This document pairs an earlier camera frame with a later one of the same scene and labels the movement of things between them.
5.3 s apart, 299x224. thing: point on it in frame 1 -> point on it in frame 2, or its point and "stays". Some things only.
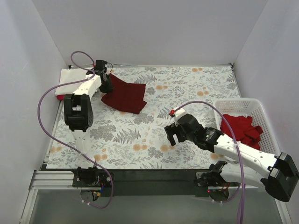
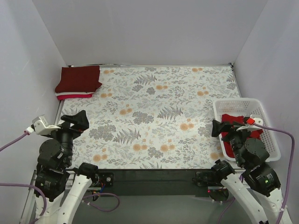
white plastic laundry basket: (252, 108) stays
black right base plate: (212, 178) stays
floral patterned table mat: (123, 140) stays
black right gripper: (174, 131) -> (230, 132)
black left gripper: (106, 84) -> (70, 126)
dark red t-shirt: (126, 97) -> (82, 79)
